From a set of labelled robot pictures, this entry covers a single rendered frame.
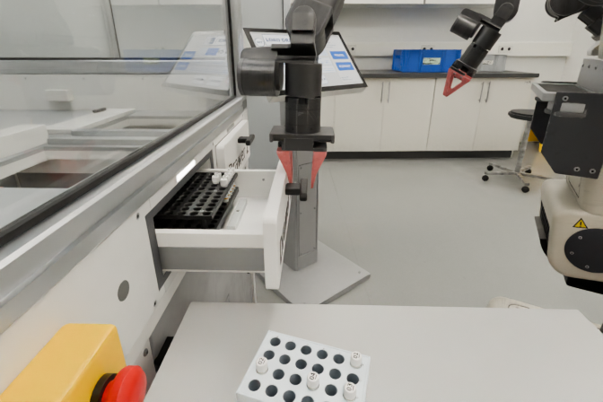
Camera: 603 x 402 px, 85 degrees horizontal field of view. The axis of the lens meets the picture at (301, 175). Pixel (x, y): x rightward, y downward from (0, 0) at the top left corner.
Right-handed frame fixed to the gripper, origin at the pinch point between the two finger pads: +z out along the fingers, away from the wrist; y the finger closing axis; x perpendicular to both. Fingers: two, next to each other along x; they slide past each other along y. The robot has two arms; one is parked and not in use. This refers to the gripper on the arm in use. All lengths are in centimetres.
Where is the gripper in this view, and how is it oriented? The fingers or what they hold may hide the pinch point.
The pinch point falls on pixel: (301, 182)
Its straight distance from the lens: 57.2
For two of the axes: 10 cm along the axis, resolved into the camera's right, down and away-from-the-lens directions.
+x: -0.4, 3.5, -9.4
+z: -0.2, 9.4, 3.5
